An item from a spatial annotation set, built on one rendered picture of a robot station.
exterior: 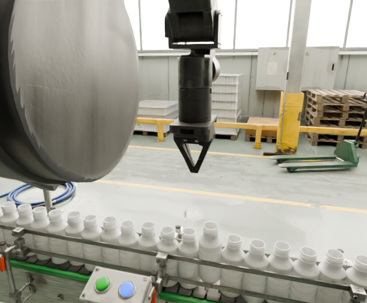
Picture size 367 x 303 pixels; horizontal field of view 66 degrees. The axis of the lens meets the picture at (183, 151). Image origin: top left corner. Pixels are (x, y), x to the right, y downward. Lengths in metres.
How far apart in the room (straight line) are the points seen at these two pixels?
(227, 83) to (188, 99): 5.51
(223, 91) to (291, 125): 1.62
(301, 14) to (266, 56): 2.22
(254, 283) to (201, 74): 0.53
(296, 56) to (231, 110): 1.66
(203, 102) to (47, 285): 0.78
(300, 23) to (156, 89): 4.33
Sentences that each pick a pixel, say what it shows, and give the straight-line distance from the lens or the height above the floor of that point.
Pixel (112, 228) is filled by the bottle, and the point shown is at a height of 1.15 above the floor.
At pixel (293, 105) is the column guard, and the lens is 5.13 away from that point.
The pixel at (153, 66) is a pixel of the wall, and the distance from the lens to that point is 8.15.
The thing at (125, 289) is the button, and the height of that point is 1.12.
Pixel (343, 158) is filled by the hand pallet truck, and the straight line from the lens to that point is 5.23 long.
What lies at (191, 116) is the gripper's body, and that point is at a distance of 0.47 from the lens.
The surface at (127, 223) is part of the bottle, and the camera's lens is 0.83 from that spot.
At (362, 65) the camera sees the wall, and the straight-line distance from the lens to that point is 7.94.
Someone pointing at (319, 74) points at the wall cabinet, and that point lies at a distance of 7.42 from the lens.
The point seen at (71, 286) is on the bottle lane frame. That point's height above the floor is 0.96.
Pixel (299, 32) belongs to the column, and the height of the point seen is 2.05.
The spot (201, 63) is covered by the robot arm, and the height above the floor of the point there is 1.59.
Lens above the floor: 1.59
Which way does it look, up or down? 18 degrees down
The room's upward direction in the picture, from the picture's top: straight up
